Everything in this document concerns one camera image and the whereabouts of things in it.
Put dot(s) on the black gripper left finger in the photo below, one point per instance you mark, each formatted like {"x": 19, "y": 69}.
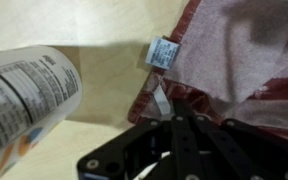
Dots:
{"x": 169, "y": 146}

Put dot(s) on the dark red patterned cloth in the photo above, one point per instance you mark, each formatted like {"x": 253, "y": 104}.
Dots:
{"x": 227, "y": 59}

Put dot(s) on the white paper cup container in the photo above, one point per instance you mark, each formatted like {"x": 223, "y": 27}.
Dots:
{"x": 39, "y": 87}

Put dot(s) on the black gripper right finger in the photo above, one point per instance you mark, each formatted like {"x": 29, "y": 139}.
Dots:
{"x": 247, "y": 152}

